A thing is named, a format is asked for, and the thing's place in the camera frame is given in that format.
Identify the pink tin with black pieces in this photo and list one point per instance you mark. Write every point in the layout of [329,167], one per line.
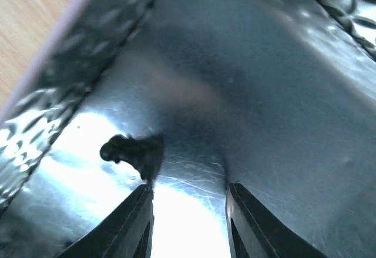
[278,95]

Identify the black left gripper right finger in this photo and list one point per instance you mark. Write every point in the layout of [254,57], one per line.
[255,232]

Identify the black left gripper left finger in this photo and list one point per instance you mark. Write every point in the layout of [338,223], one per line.
[126,232]

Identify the black chess pawn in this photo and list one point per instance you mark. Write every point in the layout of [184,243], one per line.
[143,154]

